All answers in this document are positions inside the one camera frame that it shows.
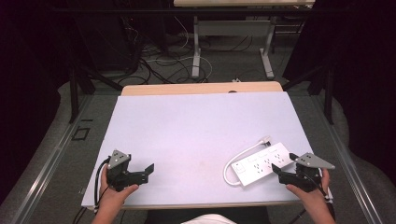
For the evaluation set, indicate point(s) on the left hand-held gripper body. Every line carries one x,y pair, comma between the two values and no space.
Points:
120,179

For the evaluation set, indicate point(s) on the person's dark pants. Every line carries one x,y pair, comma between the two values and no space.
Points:
249,216

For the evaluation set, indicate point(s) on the white desk with metal legs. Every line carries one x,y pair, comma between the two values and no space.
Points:
233,28

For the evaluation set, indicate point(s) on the white power strip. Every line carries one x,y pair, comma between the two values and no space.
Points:
260,165

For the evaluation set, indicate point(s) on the metal floor rail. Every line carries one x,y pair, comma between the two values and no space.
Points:
348,168
46,168

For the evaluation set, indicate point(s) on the person's left hand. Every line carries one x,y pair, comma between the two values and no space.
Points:
110,197

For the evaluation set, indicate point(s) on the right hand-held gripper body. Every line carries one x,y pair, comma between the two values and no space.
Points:
306,179

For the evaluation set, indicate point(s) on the person's right hand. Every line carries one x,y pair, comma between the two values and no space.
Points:
313,199

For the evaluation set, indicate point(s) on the black floor outlet cover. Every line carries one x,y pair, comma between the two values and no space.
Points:
81,133

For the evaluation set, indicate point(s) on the black curtain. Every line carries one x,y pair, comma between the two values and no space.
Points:
28,77
364,77

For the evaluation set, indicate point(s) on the white table cover sheet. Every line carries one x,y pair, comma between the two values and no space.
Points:
193,140

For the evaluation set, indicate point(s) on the person's white shirt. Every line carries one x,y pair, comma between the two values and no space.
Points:
208,220

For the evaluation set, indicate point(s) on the black metal stand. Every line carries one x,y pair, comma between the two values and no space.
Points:
74,93
327,93

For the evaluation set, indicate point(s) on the wooden table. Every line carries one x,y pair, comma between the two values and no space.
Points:
193,88

